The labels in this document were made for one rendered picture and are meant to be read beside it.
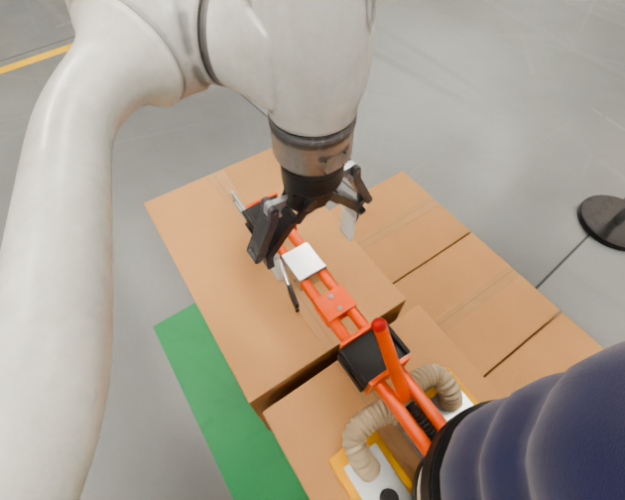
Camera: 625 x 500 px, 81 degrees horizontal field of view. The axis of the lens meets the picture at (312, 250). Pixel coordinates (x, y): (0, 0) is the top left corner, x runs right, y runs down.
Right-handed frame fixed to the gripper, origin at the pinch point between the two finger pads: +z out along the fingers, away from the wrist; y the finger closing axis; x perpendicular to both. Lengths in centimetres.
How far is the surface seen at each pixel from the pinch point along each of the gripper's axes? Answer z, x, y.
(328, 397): 25.5, -16.1, -6.9
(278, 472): 120, -15, -26
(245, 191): 25.8, 39.7, 4.5
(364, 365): 10.9, -17.4, -1.4
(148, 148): 120, 194, -4
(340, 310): 11.0, -7.4, 1.1
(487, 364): 66, -30, 45
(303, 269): 11.1, 3.4, 0.1
